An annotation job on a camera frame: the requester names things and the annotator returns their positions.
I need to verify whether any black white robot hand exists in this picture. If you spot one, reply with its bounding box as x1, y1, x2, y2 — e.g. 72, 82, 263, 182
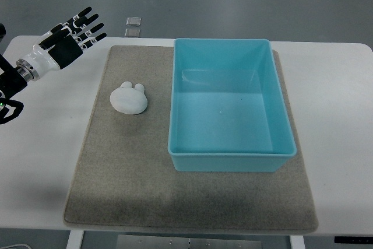
16, 7, 107, 82

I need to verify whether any white bunny toy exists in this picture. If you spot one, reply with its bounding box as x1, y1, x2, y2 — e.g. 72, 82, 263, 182
110, 81, 148, 115

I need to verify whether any blue plastic box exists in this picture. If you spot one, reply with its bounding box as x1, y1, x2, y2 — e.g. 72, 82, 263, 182
168, 38, 297, 172

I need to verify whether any upper floor socket plate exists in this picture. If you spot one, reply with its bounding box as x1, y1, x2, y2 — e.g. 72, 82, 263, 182
126, 17, 142, 26

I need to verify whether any grey felt mat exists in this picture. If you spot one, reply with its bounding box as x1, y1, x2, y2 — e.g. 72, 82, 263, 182
64, 45, 318, 234

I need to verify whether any white left table leg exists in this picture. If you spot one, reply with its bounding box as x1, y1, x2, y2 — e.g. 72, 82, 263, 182
66, 230, 85, 249

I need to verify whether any white table leg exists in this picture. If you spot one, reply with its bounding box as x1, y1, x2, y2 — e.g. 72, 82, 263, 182
290, 235, 305, 249
66, 230, 85, 249

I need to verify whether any metal table crossbar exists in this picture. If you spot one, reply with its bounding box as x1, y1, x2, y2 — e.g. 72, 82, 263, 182
116, 235, 263, 249

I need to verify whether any white right table leg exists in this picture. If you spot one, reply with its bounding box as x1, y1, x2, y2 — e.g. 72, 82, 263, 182
290, 235, 305, 249

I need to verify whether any black table control panel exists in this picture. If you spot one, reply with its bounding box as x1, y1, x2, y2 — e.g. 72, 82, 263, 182
334, 236, 373, 245

